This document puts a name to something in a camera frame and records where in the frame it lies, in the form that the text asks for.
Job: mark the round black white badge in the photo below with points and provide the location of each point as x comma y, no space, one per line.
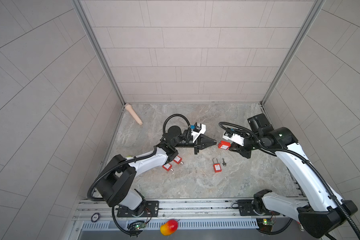
95,217

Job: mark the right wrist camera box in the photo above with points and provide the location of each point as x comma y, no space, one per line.
233,137

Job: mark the red padlock with label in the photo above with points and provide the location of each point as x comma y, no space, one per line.
224,145

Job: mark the beige cylinder peg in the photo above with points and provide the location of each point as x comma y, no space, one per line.
134,115

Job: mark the red yellow mango toy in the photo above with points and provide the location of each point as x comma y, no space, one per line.
169,227

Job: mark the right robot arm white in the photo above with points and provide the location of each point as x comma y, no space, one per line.
323,210

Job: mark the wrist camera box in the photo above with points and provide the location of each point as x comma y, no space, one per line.
233,137
196,130

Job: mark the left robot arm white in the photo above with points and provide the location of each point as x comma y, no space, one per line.
113,184

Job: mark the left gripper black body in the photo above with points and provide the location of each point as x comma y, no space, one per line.
182,143

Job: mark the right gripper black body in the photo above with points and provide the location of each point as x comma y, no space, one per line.
249,144

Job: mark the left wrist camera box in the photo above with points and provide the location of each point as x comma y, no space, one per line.
196,130

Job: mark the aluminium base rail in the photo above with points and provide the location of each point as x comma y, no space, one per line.
220,219

